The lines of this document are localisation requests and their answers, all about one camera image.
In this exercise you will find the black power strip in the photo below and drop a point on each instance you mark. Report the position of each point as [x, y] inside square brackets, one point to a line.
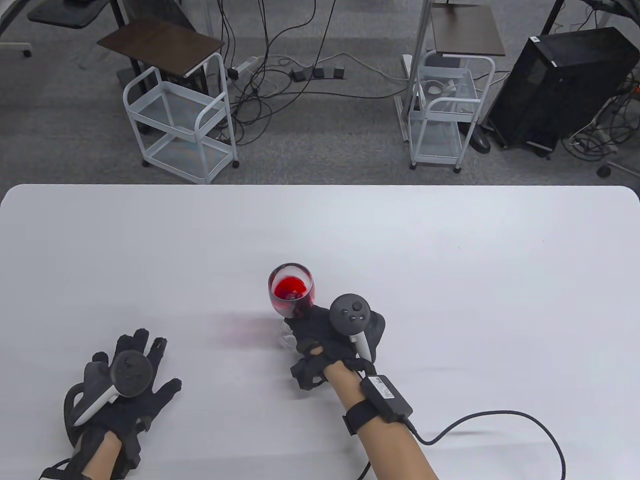
[318, 72]

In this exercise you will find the grey chair base leg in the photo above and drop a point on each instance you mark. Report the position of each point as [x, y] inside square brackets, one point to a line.
[604, 171]

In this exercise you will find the dark brown side table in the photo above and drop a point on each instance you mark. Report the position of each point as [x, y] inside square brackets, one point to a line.
[467, 30]
[160, 45]

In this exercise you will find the small white object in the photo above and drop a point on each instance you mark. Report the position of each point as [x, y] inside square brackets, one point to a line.
[436, 90]

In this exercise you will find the person's left forearm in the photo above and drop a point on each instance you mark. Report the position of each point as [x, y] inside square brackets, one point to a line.
[100, 460]

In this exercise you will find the white desk foot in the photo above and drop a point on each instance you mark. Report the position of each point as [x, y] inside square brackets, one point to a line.
[15, 49]

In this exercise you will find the white power strip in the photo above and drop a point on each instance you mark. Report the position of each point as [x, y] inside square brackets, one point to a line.
[245, 65]

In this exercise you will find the black desk foot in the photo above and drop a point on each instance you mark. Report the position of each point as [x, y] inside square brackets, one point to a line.
[481, 140]

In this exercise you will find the person's right forearm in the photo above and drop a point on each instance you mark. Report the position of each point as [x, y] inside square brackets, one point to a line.
[395, 450]

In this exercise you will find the white metal cart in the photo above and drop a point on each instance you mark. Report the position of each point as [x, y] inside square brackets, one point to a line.
[440, 145]
[172, 100]

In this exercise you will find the dark grey desk top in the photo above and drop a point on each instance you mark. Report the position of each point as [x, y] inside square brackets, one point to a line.
[65, 15]

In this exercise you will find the grey metal pole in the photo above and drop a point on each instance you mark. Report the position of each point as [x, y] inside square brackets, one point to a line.
[419, 50]

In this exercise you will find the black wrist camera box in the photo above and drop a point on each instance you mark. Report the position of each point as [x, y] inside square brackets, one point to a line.
[387, 395]

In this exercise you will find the person's right hand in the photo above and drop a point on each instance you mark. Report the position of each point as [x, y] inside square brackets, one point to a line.
[315, 330]

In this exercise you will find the person's left hand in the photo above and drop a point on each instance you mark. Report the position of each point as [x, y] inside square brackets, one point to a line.
[145, 405]

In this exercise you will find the black computer tower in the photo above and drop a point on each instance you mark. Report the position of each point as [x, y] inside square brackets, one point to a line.
[560, 85]

